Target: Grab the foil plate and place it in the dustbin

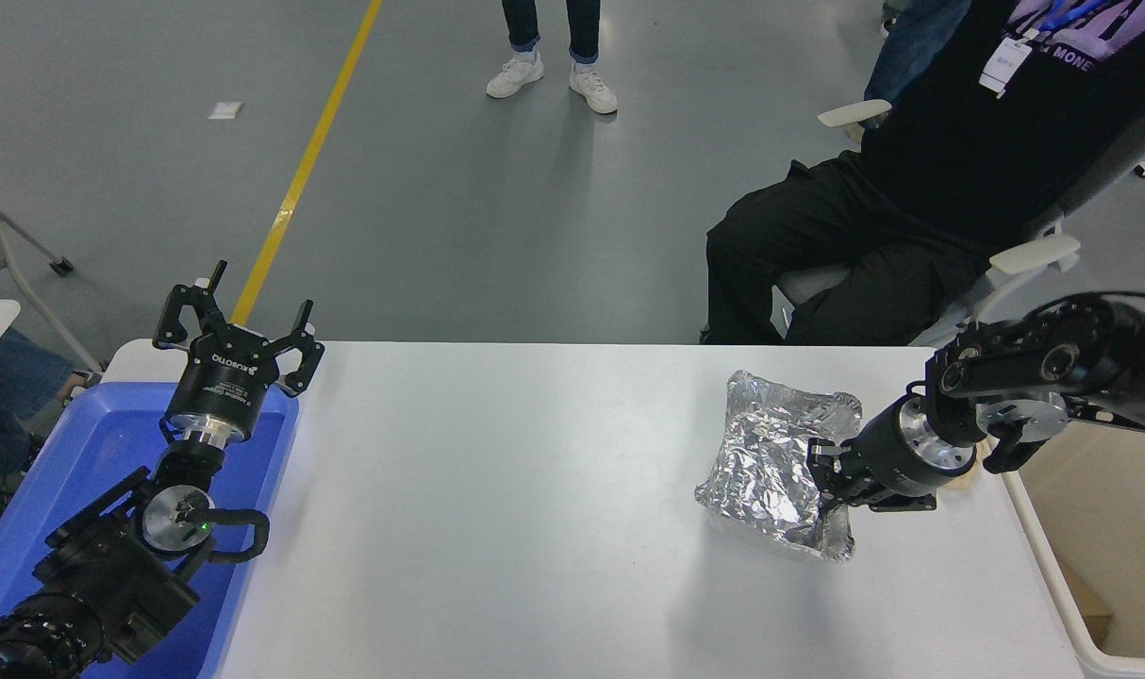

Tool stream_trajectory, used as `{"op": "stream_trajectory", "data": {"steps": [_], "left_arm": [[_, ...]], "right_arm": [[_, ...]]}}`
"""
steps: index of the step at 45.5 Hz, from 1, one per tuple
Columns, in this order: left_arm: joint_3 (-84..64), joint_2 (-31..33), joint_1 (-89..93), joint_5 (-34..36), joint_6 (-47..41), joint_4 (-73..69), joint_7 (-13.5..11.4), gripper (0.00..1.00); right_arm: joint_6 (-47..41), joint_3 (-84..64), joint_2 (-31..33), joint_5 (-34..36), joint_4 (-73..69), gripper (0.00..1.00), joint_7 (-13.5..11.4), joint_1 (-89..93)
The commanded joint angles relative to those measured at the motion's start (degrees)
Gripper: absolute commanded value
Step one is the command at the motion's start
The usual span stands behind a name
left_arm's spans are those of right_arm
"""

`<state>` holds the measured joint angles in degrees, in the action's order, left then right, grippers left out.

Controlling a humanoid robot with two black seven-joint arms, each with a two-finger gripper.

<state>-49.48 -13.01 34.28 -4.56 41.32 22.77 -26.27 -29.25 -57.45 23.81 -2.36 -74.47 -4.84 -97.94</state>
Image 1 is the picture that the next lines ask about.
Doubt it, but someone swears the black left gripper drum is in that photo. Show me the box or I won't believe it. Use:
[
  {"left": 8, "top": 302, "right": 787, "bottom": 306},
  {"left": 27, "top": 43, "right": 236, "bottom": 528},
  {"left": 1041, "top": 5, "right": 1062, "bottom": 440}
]
[{"left": 164, "top": 325, "right": 287, "bottom": 440}]

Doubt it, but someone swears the blue plastic tray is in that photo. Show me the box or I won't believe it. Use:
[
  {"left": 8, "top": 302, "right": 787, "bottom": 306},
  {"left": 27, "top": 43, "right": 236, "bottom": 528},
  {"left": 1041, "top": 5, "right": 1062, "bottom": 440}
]
[{"left": 0, "top": 380, "right": 302, "bottom": 679}]

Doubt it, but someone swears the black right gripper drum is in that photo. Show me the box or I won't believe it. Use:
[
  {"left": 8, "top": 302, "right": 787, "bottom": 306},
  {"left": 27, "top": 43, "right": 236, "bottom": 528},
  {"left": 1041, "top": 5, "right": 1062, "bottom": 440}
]
[{"left": 846, "top": 402, "right": 943, "bottom": 503}]

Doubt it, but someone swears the seated person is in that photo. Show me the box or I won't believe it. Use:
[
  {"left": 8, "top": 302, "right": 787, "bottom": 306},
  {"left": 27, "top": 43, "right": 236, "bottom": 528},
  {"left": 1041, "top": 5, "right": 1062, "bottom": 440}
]
[{"left": 700, "top": 0, "right": 1145, "bottom": 348}]

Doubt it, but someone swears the grey metal chair frame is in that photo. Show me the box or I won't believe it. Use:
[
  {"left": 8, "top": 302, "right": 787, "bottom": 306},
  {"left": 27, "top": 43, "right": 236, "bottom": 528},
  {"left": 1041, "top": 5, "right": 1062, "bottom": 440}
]
[{"left": 0, "top": 184, "right": 107, "bottom": 373}]

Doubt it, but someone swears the person passing behind chair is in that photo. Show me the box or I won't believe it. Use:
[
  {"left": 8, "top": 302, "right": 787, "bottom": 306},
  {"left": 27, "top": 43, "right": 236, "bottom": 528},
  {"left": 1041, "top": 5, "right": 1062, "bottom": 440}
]
[{"left": 879, "top": 0, "right": 971, "bottom": 131}]

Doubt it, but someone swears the silver foil tray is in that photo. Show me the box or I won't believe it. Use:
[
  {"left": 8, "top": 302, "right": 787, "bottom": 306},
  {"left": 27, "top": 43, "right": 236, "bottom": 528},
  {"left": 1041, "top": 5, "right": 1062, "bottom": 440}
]
[{"left": 693, "top": 370, "right": 864, "bottom": 564}]

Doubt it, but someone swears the grey white office chair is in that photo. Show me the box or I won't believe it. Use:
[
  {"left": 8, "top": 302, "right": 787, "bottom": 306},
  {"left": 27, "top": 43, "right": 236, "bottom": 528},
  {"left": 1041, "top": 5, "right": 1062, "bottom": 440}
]
[{"left": 771, "top": 90, "right": 1145, "bottom": 350}]

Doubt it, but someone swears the large pale plastic bin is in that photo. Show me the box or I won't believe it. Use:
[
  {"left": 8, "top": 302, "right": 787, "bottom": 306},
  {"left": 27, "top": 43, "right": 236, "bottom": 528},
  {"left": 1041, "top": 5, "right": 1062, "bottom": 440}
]
[{"left": 983, "top": 415, "right": 1145, "bottom": 679}]

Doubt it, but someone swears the standing person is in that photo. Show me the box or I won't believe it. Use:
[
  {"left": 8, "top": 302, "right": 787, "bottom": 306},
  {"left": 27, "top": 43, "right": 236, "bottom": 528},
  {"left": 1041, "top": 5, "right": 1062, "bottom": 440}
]
[{"left": 486, "top": 0, "right": 619, "bottom": 116}]

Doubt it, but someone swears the white name badge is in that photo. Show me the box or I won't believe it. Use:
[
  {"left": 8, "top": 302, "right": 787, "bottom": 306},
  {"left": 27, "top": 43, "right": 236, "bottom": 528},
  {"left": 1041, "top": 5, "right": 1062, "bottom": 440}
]
[{"left": 978, "top": 36, "right": 1034, "bottom": 98}]

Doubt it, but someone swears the person in blue trousers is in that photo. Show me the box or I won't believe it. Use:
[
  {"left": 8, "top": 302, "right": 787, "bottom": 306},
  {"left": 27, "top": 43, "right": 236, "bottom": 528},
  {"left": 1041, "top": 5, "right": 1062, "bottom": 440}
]
[{"left": 0, "top": 325, "right": 97, "bottom": 491}]

